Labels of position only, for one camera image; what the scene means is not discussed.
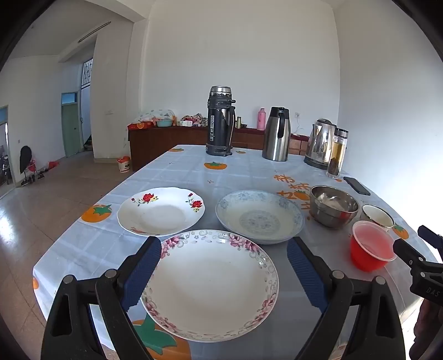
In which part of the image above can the brown wooden sideboard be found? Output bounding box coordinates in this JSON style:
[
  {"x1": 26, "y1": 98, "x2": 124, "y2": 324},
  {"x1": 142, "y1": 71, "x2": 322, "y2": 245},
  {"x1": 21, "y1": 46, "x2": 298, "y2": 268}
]
[{"x1": 128, "y1": 125, "x2": 310, "y2": 172}]

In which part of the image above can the stainless steel bowl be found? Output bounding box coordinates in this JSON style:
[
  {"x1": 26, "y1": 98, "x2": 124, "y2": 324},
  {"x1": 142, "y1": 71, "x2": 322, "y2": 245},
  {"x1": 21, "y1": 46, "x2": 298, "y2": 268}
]
[{"x1": 309, "y1": 185, "x2": 359, "y2": 229}]

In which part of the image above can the green door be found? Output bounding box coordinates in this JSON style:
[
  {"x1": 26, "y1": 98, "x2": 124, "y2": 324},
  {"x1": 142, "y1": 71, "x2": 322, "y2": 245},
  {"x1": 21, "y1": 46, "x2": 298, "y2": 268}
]
[{"x1": 61, "y1": 104, "x2": 81, "y2": 157}]

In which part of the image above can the mesh food cover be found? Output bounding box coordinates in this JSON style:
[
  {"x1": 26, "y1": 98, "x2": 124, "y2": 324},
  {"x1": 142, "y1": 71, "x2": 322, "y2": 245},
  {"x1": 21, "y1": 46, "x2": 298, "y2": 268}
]
[{"x1": 134, "y1": 108, "x2": 176, "y2": 123}]

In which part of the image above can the dark grey thermos flask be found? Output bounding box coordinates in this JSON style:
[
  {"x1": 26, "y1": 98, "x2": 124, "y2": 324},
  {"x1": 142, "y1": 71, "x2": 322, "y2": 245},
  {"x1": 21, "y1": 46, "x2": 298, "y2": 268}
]
[{"x1": 205, "y1": 86, "x2": 237, "y2": 156}]

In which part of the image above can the person's right hand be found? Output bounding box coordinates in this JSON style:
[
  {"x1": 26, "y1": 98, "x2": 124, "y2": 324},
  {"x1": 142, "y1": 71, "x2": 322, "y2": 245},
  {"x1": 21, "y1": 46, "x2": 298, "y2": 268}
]
[{"x1": 413, "y1": 299, "x2": 443, "y2": 354}]

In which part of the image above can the steel electric kettle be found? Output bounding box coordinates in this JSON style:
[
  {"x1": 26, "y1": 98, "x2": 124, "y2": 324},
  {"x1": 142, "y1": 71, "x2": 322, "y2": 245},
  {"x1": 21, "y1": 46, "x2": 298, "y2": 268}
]
[{"x1": 304, "y1": 119, "x2": 338, "y2": 170}]

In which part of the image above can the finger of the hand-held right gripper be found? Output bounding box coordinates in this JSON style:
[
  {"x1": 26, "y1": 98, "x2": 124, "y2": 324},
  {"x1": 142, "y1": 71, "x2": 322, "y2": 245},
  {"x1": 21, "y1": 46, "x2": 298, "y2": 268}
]
[
  {"x1": 393, "y1": 239, "x2": 427, "y2": 269},
  {"x1": 418, "y1": 225, "x2": 443, "y2": 259}
]

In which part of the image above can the steel thermal carafe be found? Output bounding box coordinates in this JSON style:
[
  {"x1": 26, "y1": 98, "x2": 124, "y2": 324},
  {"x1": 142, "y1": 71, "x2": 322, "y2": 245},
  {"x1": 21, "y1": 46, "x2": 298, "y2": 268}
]
[{"x1": 262, "y1": 107, "x2": 290, "y2": 162}]

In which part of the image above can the pile of colourful cloth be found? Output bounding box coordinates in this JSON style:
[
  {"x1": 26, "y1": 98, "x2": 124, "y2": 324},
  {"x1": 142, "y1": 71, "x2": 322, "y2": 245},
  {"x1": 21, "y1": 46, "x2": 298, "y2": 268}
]
[{"x1": 180, "y1": 114, "x2": 209, "y2": 127}]

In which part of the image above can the red plastic bowl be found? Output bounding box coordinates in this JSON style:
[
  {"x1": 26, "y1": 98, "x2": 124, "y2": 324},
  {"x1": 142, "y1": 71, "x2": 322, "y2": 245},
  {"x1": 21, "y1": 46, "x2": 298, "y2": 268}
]
[{"x1": 349, "y1": 220, "x2": 398, "y2": 272}]

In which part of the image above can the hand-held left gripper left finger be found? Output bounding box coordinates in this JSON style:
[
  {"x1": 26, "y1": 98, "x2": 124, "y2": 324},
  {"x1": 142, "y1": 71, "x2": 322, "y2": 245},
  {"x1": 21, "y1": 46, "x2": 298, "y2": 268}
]
[{"x1": 41, "y1": 236, "x2": 162, "y2": 360}]

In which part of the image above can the white enamel bowl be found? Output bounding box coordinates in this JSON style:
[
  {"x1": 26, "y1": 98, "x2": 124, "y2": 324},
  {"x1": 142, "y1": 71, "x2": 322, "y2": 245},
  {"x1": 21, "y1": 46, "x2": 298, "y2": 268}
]
[{"x1": 360, "y1": 204, "x2": 395, "y2": 232}]

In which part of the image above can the red flower white plate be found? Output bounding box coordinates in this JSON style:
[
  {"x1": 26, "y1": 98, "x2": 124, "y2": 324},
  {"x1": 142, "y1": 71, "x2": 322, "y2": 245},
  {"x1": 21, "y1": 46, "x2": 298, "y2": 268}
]
[{"x1": 117, "y1": 187, "x2": 206, "y2": 237}]

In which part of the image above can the black smartphone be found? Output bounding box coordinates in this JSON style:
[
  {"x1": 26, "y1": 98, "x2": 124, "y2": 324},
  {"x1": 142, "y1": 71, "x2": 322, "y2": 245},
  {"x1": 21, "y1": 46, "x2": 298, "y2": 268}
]
[{"x1": 343, "y1": 176, "x2": 371, "y2": 196}]

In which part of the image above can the pink floral rim plate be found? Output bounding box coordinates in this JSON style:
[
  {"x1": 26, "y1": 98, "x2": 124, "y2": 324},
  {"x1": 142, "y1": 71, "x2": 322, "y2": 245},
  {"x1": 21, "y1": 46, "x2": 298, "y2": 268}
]
[{"x1": 140, "y1": 229, "x2": 279, "y2": 343}]

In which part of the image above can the ceiling tube light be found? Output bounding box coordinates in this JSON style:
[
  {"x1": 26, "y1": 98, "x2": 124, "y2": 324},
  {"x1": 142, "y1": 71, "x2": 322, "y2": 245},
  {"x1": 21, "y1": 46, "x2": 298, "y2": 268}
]
[{"x1": 78, "y1": 22, "x2": 111, "y2": 44}]

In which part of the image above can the glass tea bottle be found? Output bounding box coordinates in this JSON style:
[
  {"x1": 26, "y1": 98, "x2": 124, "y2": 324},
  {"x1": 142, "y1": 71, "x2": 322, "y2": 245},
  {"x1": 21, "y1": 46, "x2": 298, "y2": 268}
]
[{"x1": 326, "y1": 128, "x2": 349, "y2": 179}]

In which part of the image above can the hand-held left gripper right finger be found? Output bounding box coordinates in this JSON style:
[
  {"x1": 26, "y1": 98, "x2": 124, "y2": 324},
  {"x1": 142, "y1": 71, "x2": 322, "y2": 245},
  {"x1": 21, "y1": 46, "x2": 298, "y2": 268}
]
[{"x1": 287, "y1": 236, "x2": 406, "y2": 360}]

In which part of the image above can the black stroller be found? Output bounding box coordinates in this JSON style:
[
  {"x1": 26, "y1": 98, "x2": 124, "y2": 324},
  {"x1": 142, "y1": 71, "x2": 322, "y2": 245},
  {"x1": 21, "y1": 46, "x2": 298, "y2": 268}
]
[{"x1": 19, "y1": 146, "x2": 37, "y2": 186}]

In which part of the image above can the persimmon print tablecloth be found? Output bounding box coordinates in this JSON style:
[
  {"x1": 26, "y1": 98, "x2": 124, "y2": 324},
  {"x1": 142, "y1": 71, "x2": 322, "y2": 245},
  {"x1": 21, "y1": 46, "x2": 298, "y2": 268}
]
[{"x1": 32, "y1": 145, "x2": 443, "y2": 360}]

